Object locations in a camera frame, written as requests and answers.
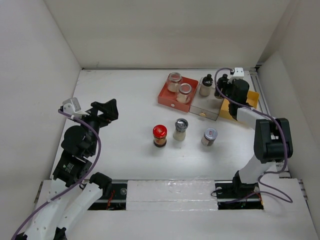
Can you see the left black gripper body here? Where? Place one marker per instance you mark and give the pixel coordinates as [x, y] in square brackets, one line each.
[97, 120]

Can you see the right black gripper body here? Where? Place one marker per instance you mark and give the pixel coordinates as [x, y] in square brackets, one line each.
[229, 95]

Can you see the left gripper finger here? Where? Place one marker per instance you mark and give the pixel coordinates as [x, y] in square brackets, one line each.
[111, 110]
[99, 107]

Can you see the black faceted lid jar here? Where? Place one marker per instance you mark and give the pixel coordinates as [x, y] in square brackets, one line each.
[217, 93]

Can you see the black knob lid shaker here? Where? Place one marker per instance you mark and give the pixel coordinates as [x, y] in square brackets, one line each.
[206, 85]

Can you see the glass jar of rice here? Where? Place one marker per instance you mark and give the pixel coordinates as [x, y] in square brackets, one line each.
[174, 81]

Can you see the silver lid jar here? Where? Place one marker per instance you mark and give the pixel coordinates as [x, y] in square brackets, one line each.
[209, 137]

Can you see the red lid sauce jar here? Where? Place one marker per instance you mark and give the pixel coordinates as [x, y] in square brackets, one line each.
[159, 135]

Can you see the black silver lid shaker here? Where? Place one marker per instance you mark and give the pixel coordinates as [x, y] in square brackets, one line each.
[181, 126]

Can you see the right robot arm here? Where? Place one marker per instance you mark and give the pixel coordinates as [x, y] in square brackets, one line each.
[272, 137]

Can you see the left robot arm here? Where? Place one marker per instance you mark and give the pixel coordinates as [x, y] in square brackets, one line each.
[68, 198]

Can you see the yellow tray box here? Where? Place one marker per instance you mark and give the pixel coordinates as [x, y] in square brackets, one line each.
[252, 100]

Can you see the clear plastic tray box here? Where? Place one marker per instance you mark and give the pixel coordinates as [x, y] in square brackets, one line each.
[206, 106]

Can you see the red tray box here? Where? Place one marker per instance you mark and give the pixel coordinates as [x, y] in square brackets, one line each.
[168, 98]

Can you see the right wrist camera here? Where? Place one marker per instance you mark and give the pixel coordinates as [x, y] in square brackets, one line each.
[236, 73]

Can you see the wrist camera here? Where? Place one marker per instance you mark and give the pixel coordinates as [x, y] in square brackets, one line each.
[71, 108]
[236, 73]

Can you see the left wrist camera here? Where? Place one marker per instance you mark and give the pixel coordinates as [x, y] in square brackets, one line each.
[71, 108]

